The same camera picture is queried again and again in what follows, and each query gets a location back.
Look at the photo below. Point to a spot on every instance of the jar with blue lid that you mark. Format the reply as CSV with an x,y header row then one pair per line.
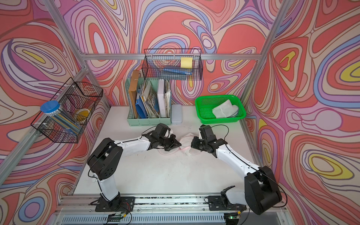
x,y
55,111

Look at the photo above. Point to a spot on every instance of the yellow sticky note pad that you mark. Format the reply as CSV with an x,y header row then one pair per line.
x,y
186,62

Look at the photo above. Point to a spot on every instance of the green plastic basket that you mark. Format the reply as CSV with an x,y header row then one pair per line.
x,y
205,105

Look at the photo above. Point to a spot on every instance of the blue pen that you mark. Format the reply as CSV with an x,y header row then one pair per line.
x,y
180,71

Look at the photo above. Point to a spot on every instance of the white binder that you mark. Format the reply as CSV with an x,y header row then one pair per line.
x,y
161,99

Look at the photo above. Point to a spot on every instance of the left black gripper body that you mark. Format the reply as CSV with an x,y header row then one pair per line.
x,y
166,142

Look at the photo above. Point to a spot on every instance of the yellow tape roll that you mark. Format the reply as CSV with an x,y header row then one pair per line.
x,y
81,115

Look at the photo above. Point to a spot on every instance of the black wire basket on rail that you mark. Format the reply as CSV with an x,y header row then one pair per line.
x,y
156,59

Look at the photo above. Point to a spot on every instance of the black wire basket left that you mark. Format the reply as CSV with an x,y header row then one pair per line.
x,y
72,96

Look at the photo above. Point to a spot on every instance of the mint green file organizer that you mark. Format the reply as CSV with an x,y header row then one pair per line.
x,y
143,122

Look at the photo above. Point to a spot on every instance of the grey flat case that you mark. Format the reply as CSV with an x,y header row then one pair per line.
x,y
176,114

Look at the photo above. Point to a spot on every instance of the blue folder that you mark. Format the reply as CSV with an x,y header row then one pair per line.
x,y
140,108

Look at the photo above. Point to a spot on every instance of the magazines in organizer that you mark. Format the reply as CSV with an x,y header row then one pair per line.
x,y
150,101

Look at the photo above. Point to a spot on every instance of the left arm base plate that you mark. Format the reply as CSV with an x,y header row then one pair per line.
x,y
118,204

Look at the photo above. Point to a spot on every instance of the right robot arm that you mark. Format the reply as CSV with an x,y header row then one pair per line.
x,y
261,190

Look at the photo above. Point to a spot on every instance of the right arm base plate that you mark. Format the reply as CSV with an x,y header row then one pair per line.
x,y
216,203

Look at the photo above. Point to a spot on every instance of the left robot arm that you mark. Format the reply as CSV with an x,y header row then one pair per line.
x,y
104,160

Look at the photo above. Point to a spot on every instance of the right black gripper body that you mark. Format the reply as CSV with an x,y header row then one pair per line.
x,y
205,143

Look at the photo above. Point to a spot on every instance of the brown cardboard folder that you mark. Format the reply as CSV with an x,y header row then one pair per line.
x,y
133,91

